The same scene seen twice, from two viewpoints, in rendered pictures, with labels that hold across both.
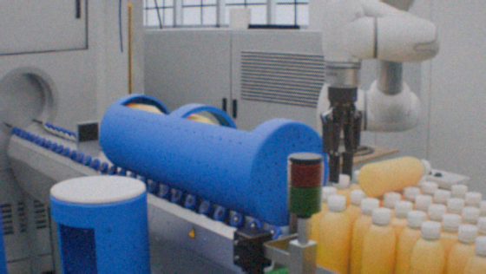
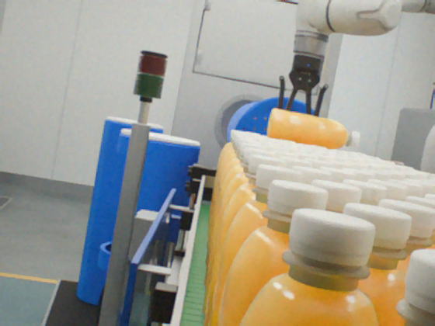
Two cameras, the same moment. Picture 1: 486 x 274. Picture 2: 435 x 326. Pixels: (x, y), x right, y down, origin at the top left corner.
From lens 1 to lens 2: 119 cm
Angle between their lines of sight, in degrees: 35
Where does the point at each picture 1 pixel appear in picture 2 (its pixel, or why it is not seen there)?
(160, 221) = not seen: hidden behind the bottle
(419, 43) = (361, 12)
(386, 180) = (278, 123)
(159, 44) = (417, 122)
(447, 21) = not seen: outside the picture
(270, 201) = not seen: hidden behind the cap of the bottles
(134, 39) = (325, 78)
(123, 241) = (151, 175)
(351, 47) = (308, 15)
